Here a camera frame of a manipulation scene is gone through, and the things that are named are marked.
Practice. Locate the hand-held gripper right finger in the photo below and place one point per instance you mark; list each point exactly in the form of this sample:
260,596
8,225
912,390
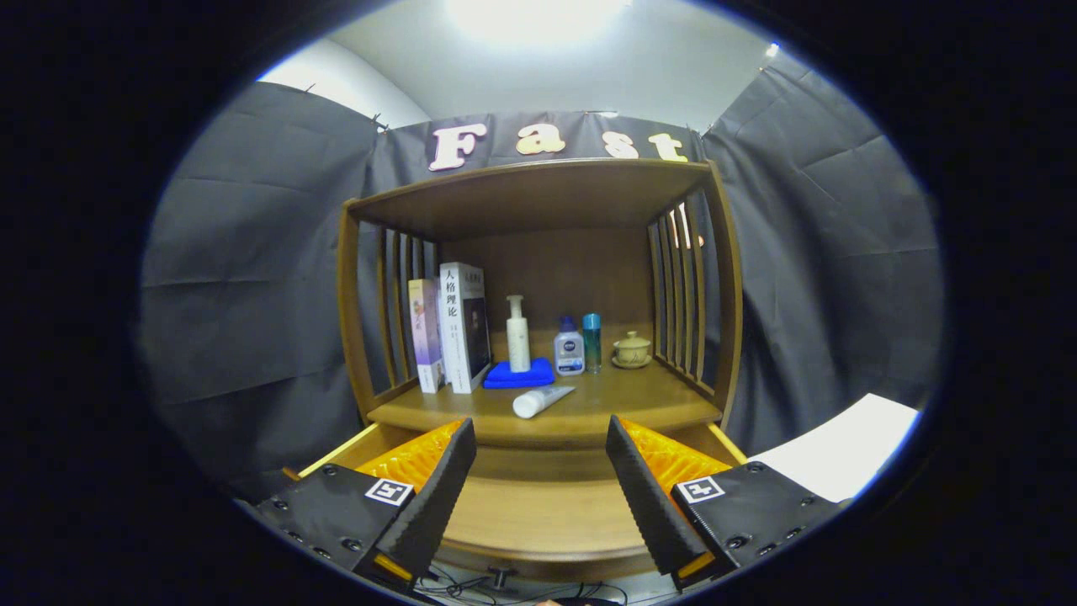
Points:
646,505

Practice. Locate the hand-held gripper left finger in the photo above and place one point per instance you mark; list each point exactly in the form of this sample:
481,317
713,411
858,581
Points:
437,497

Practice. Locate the wooden drawer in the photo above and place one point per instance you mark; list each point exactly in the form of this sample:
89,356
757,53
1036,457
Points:
538,513

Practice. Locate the white green tube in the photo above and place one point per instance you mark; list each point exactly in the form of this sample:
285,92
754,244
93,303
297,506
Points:
538,401

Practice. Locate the wooden countertop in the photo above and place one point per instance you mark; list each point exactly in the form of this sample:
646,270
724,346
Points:
623,404

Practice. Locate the wooden cabinet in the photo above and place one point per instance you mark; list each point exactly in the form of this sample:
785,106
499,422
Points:
564,269

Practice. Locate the blue folded cloth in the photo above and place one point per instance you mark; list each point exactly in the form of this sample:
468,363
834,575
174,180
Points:
505,379

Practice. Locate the beige lidded ceramic cup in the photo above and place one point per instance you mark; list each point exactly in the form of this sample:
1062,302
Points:
632,349

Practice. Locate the purple book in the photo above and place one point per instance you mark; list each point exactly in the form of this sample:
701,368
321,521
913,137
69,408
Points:
425,337

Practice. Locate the white book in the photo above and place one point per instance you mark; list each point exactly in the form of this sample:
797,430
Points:
454,337

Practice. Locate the teal bottle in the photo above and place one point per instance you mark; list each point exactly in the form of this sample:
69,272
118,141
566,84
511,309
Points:
592,345

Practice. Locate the small white blue-pump bottle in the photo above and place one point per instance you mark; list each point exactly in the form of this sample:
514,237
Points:
569,353

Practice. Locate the white pump bottle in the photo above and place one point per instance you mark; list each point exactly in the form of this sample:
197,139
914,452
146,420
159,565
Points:
518,345

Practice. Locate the ceiling light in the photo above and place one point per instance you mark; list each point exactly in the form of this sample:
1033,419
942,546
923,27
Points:
538,17

